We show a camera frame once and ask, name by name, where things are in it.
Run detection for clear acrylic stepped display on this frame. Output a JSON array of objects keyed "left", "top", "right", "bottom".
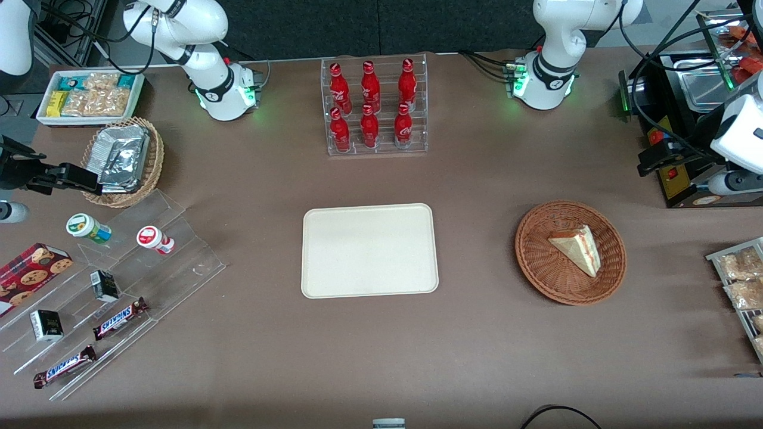
[{"left": 0, "top": 189, "right": 228, "bottom": 402}]

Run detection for silver foil pack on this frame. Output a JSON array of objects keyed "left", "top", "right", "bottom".
[
  {"left": 95, "top": 146, "right": 148, "bottom": 194},
  {"left": 94, "top": 125, "right": 151, "bottom": 153}
]

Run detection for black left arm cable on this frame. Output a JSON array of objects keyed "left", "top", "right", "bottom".
[{"left": 618, "top": 0, "right": 740, "bottom": 157}]

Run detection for grey metal snack tray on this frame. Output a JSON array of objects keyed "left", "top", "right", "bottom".
[{"left": 705, "top": 237, "right": 763, "bottom": 365}]

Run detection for black glass food warmer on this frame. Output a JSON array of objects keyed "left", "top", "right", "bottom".
[{"left": 618, "top": 0, "right": 763, "bottom": 209}]

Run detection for clear acrylic bottle rack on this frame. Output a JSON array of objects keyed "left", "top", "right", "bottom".
[{"left": 320, "top": 53, "right": 429, "bottom": 157}]

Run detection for green lid yogurt cup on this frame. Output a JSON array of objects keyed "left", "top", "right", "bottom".
[{"left": 66, "top": 213, "right": 113, "bottom": 245}]

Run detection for red cola bottle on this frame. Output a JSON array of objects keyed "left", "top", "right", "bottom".
[
  {"left": 393, "top": 102, "right": 414, "bottom": 149},
  {"left": 361, "top": 60, "right": 382, "bottom": 113},
  {"left": 398, "top": 58, "right": 417, "bottom": 109},
  {"left": 359, "top": 104, "right": 380, "bottom": 150},
  {"left": 329, "top": 107, "right": 352, "bottom": 153},
  {"left": 329, "top": 62, "right": 350, "bottom": 115}
]

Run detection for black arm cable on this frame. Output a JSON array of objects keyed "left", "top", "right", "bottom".
[
  {"left": 36, "top": 0, "right": 162, "bottom": 75},
  {"left": 618, "top": 0, "right": 740, "bottom": 157}
]

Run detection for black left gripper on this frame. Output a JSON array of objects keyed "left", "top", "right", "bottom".
[{"left": 637, "top": 140, "right": 717, "bottom": 178}]

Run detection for clear bag of crackers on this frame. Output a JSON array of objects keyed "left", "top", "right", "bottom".
[
  {"left": 83, "top": 72, "right": 121, "bottom": 91},
  {"left": 61, "top": 88, "right": 131, "bottom": 118}
]

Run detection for black left base cables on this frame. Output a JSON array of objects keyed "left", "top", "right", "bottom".
[{"left": 458, "top": 50, "right": 517, "bottom": 81}]

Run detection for brown snickers bar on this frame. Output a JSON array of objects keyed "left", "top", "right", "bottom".
[
  {"left": 33, "top": 344, "right": 98, "bottom": 390},
  {"left": 92, "top": 297, "right": 150, "bottom": 341}
]

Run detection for white rectangular snack bin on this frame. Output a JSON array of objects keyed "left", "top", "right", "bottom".
[{"left": 36, "top": 70, "right": 146, "bottom": 128}]

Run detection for cream plastic serving tray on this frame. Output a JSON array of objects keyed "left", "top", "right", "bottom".
[{"left": 300, "top": 203, "right": 440, "bottom": 300}]

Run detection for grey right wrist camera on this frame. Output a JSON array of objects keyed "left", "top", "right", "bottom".
[{"left": 0, "top": 201, "right": 30, "bottom": 224}]

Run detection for steel warmer pan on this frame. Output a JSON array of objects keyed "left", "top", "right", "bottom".
[{"left": 672, "top": 57, "right": 743, "bottom": 113}]

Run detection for light wicker basket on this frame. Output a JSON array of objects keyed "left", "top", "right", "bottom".
[{"left": 81, "top": 116, "right": 165, "bottom": 209}]

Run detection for round brown wicker basket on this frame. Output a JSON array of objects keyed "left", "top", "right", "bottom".
[{"left": 514, "top": 200, "right": 628, "bottom": 306}]

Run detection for red plaid cookie box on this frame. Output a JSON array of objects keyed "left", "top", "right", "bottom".
[{"left": 0, "top": 243, "right": 74, "bottom": 318}]

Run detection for black floor cable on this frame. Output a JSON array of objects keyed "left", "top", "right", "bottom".
[{"left": 520, "top": 405, "right": 604, "bottom": 429}]

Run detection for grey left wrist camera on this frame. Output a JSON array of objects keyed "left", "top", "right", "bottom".
[{"left": 708, "top": 170, "right": 763, "bottom": 198}]

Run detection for red lid yogurt cup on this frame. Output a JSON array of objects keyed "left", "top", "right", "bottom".
[{"left": 136, "top": 225, "right": 176, "bottom": 256}]

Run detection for black metal rack frame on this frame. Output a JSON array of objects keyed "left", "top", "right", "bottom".
[{"left": 33, "top": 0, "right": 111, "bottom": 67}]

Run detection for small black carton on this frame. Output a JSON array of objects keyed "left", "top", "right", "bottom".
[
  {"left": 29, "top": 309, "right": 64, "bottom": 343},
  {"left": 90, "top": 269, "right": 120, "bottom": 303}
]

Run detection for triangular sandwich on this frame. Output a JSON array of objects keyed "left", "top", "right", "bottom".
[{"left": 547, "top": 224, "right": 599, "bottom": 278}]

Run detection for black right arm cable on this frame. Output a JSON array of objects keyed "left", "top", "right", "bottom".
[{"left": 36, "top": 0, "right": 162, "bottom": 75}]

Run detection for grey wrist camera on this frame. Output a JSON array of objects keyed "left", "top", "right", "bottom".
[
  {"left": 0, "top": 201, "right": 30, "bottom": 224},
  {"left": 708, "top": 170, "right": 763, "bottom": 198}
]

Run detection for orange fried food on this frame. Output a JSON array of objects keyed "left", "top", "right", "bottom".
[{"left": 718, "top": 24, "right": 763, "bottom": 84}]

